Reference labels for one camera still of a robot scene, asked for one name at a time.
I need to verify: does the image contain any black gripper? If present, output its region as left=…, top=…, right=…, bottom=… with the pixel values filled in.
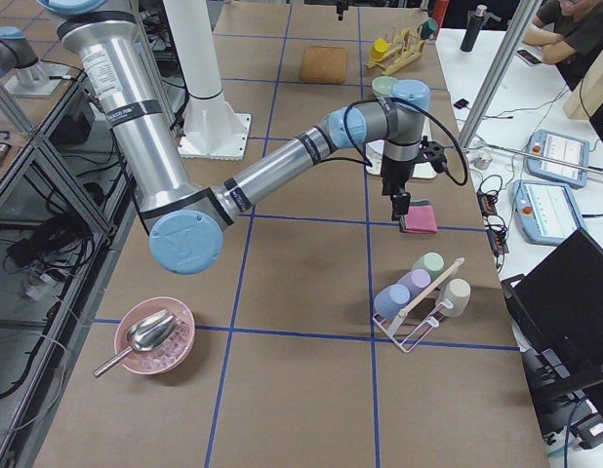
left=380, top=156, right=415, bottom=220
left=336, top=0, right=348, bottom=20

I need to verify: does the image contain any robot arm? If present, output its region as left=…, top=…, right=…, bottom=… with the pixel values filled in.
left=44, top=1, right=430, bottom=275

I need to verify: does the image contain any cream bear tray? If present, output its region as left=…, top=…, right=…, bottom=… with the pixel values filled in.
left=366, top=140, right=437, bottom=180

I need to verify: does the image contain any grey cloth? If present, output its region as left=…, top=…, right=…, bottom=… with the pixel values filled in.
left=399, top=200, right=430, bottom=232

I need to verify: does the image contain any pink cloth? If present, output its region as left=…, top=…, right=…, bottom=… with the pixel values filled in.
left=402, top=205, right=438, bottom=234

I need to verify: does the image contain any yellow cup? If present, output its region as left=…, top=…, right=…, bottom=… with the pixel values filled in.
left=369, top=38, right=389, bottom=62

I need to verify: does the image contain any wooden cutting board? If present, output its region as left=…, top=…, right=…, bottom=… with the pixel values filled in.
left=300, top=46, right=348, bottom=85

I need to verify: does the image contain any green plastic cup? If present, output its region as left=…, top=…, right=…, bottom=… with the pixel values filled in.
left=412, top=252, right=445, bottom=279

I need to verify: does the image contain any wooden peg drying rack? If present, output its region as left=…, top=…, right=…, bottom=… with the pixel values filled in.
left=365, top=25, right=428, bottom=76

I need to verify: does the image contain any purple plastic cup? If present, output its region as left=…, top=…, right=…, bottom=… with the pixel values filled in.
left=397, top=268, right=431, bottom=297

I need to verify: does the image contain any green bowl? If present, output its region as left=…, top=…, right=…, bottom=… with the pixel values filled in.
left=371, top=76, right=397, bottom=98

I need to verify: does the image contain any dark green cup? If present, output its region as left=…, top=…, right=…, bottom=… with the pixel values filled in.
left=418, top=18, right=439, bottom=41

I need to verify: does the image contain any blue plastic cup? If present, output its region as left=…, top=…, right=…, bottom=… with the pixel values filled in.
left=374, top=284, right=411, bottom=320

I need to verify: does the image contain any beige plastic cup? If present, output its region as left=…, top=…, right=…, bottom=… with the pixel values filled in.
left=436, top=278, right=471, bottom=318

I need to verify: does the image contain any black water bottle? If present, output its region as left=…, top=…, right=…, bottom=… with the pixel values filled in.
left=460, top=4, right=488, bottom=53

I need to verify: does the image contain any blue teach pendant near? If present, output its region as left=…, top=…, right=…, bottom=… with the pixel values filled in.
left=511, top=179, right=586, bottom=246

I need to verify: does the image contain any blue teach pendant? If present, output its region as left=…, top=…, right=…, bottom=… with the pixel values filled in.
left=511, top=179, right=586, bottom=246
left=527, top=130, right=589, bottom=188

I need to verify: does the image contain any blue teach pendant far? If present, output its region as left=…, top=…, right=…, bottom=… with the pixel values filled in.
left=527, top=130, right=589, bottom=188

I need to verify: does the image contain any black monitor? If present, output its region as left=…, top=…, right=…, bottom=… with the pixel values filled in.
left=514, top=228, right=603, bottom=364

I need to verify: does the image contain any person in black shirt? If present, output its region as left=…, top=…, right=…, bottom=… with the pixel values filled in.
left=522, top=0, right=603, bottom=90

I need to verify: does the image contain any pink bowl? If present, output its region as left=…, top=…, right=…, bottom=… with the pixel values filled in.
left=114, top=296, right=195, bottom=375

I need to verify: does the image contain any metal scoop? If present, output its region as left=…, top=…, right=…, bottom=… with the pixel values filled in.
left=92, top=309, right=179, bottom=378

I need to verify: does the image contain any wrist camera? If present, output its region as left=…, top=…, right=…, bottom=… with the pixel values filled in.
left=418, top=136, right=449, bottom=174

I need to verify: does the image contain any white wire cup rack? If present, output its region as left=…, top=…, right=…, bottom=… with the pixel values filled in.
left=371, top=257, right=466, bottom=354

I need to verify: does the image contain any aluminium frame post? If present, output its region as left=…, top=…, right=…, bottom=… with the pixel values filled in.
left=458, top=0, right=542, bottom=149

